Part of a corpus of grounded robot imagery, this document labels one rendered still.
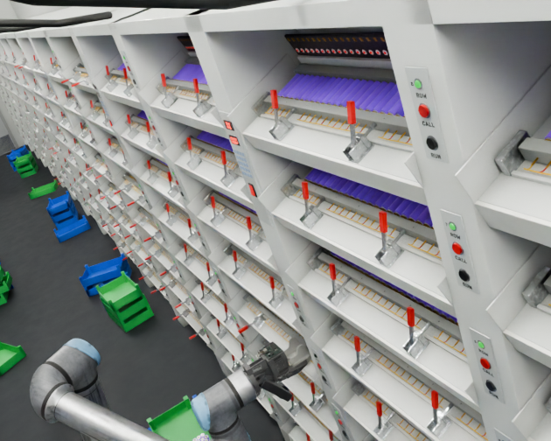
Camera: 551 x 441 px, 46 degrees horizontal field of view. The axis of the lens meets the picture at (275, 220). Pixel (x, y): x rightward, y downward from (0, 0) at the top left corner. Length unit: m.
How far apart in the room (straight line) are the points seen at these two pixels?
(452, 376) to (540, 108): 0.50
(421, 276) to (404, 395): 0.44
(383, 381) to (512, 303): 0.63
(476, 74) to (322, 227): 0.60
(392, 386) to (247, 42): 0.79
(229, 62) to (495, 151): 0.71
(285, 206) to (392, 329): 0.37
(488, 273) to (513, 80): 0.24
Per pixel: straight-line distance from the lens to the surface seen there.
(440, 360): 1.21
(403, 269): 1.10
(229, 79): 1.39
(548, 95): 0.89
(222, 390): 1.79
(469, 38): 0.79
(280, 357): 1.82
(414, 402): 1.43
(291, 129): 1.27
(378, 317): 1.34
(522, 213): 0.78
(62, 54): 3.43
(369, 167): 1.01
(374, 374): 1.53
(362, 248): 1.20
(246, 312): 2.31
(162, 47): 2.08
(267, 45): 1.43
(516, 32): 0.84
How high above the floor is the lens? 1.89
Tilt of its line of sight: 24 degrees down
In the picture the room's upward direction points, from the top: 20 degrees counter-clockwise
